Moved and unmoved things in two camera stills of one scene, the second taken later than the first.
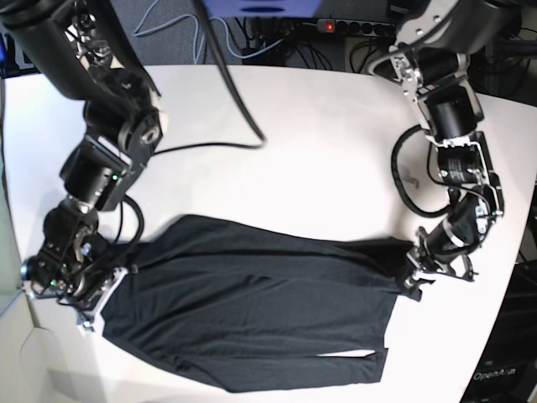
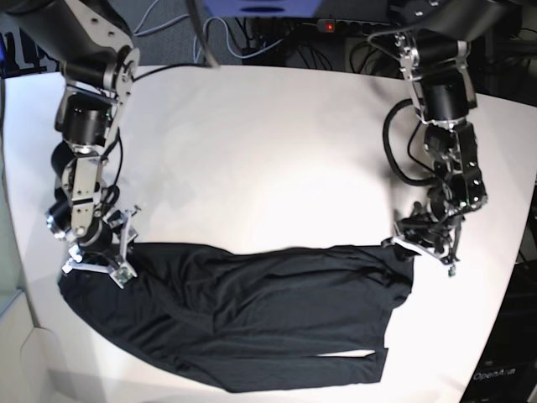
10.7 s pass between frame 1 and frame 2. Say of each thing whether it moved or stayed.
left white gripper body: moved
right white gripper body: moved
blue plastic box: stayed
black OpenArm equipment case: stayed
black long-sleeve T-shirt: moved
